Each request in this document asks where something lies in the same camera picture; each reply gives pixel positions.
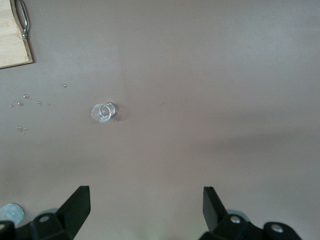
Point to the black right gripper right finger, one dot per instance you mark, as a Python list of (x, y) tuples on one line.
[(212, 210)]

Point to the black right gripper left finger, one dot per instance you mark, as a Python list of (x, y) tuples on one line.
[(75, 212)]

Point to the clear glass shaker cup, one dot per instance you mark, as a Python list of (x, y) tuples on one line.
[(96, 113)]

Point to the green bottle clear base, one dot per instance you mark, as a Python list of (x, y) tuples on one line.
[(11, 213)]

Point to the spilled liquid drops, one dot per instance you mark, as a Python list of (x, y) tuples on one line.
[(20, 103)]

